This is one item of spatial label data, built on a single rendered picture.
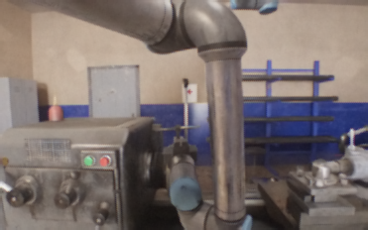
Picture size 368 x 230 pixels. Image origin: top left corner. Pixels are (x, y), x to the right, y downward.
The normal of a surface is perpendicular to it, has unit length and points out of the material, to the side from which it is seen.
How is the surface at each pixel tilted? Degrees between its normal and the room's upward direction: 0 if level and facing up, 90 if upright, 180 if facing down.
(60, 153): 90
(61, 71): 90
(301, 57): 90
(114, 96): 90
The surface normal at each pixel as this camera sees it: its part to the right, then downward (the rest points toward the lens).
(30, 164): -0.04, 0.09
